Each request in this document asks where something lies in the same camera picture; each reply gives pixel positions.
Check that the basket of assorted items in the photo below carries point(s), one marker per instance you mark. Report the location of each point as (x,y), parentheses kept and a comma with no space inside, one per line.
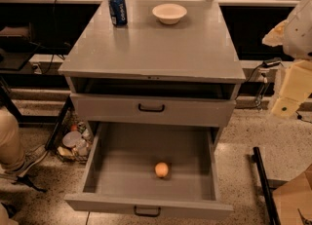
(76,144)

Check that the grey sneaker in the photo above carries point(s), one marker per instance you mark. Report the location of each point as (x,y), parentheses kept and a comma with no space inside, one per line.
(32,158)

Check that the grey drawer cabinet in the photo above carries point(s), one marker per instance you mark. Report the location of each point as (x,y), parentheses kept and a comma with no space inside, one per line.
(194,58)

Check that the white bowl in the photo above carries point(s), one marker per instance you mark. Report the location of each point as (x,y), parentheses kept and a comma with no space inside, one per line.
(169,13)

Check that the black power adapter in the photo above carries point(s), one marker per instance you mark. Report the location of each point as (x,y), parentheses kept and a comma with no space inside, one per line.
(272,62)

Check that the closed grey top drawer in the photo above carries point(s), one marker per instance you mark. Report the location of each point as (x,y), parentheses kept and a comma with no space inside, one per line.
(153,110)

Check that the black metal bar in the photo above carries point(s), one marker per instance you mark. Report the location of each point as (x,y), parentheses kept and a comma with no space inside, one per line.
(266,190)

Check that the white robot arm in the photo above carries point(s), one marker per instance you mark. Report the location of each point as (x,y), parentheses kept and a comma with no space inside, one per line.
(294,34)

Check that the orange fruit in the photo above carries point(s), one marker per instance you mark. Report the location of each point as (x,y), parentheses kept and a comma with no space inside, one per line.
(161,169)

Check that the open grey middle drawer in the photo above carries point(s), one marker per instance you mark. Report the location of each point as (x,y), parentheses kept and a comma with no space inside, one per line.
(120,178)

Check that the person leg beige trousers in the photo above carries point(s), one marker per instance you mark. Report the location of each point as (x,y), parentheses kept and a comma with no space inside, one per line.
(12,154)

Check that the blue soda can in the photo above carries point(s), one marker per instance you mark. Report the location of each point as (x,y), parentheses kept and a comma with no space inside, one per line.
(118,12)

